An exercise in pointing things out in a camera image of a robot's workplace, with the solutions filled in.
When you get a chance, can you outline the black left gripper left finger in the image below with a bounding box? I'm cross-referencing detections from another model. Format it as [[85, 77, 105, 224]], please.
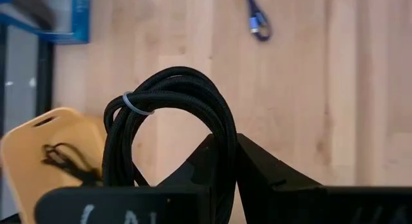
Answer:
[[34, 133, 217, 224]]

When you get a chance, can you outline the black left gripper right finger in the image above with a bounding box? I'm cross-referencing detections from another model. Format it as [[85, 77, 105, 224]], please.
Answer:
[[236, 133, 412, 224]]

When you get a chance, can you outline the black braided USB-C cable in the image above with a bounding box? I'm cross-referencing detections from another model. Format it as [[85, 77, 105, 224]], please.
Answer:
[[102, 66, 239, 224], [41, 142, 104, 187]]

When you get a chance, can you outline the yellow plastic bin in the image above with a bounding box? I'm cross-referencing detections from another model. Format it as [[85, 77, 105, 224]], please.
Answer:
[[0, 106, 109, 224]]

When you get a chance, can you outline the blue PlayStation controller box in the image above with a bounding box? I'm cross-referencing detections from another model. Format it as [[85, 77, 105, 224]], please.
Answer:
[[0, 0, 91, 45]]

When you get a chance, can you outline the blue braided USB-C cable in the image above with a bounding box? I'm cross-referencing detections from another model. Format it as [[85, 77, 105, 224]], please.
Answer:
[[241, 0, 273, 42]]

